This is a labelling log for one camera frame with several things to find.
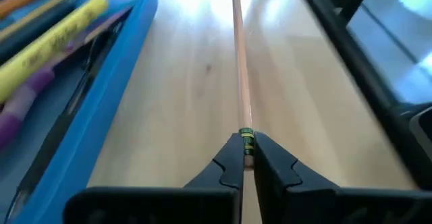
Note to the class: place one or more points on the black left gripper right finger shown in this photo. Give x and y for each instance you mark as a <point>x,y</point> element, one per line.
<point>297,200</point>

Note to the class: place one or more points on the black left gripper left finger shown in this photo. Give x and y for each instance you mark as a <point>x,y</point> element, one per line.
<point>202,203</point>

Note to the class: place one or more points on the blue translucent plastic supply box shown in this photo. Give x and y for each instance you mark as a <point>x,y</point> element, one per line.
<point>101,116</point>

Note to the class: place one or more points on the natural wood pencil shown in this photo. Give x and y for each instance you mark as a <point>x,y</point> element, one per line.
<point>33,15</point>
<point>242,65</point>

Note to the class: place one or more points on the purple scissors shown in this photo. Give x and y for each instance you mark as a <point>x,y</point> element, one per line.
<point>17,116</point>

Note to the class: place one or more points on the yellow highlighter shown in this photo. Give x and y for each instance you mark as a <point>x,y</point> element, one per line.
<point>50,45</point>

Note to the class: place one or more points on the black aluminium table frame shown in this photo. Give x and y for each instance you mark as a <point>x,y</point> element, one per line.
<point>354,65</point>

